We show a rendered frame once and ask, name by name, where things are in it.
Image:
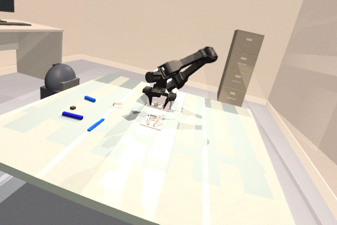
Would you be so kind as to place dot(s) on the blue long bar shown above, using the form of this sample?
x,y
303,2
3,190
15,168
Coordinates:
x,y
96,124

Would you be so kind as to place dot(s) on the dark blue rectangular bar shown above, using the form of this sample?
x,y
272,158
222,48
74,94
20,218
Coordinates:
x,y
72,115

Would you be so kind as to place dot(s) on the short blue bar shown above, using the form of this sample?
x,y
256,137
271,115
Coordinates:
x,y
89,99

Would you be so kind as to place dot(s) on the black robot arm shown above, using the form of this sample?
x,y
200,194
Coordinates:
x,y
172,70

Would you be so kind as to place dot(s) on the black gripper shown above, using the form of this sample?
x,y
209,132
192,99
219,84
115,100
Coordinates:
x,y
170,96

